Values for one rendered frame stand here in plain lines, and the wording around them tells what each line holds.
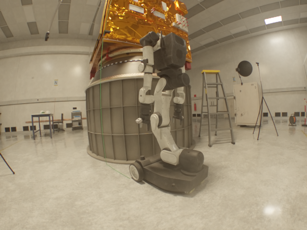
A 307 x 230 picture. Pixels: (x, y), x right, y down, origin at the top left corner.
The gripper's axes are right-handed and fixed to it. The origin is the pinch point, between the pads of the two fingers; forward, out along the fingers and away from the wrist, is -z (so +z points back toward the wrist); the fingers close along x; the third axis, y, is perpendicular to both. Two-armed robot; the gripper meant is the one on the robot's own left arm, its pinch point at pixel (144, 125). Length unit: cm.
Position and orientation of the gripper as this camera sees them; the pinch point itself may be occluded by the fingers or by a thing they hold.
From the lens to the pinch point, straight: 109.3
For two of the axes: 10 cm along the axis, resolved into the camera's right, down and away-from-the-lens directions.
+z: 0.8, -9.8, -1.8
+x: -6.4, -1.8, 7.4
